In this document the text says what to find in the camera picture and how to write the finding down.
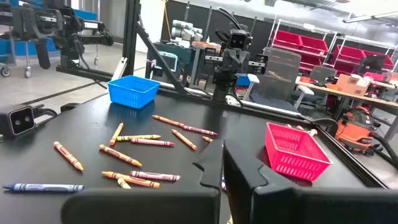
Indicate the wooden desk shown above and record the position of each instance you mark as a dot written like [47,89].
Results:
[357,98]

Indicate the blue plastic basket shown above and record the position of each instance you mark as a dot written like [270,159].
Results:
[133,93]

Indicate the black background robot arm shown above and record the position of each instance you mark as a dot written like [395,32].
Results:
[71,31]

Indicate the red crayon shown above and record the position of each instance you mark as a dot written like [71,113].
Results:
[140,182]

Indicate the red plastic basket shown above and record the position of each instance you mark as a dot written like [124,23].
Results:
[292,152]

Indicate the yellow crayon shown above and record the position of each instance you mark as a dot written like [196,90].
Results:
[123,183]
[138,137]

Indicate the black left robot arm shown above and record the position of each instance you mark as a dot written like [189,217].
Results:
[222,85]

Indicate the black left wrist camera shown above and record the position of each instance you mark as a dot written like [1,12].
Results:
[238,40]

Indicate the pink crayon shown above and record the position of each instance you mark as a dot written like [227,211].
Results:
[152,142]
[200,130]
[155,175]

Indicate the orange shop vacuum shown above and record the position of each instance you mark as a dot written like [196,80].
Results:
[354,130]

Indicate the red storage bin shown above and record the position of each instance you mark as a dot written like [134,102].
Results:
[314,43]
[287,39]
[377,60]
[348,53]

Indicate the ceiling light fixture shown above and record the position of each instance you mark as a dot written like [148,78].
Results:
[367,18]

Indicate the teal teach pendant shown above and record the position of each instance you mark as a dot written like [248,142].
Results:
[168,61]

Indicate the blue bin cart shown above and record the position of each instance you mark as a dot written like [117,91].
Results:
[18,46]

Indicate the blue crayon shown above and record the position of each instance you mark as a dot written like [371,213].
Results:
[43,187]

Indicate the black monitor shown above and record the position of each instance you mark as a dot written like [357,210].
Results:
[371,63]

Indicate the black partition curtain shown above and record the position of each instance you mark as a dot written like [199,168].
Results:
[199,18]

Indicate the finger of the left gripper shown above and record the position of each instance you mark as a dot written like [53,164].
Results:
[242,62]
[230,62]

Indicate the white frame bracket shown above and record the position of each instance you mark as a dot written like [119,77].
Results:
[119,70]

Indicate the grey office chair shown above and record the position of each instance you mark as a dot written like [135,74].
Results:
[280,71]

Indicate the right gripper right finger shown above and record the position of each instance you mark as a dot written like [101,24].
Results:
[311,208]

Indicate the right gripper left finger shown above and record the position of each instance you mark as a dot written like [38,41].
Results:
[155,208]

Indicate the cardboard box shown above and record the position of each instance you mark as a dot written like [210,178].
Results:
[351,85]

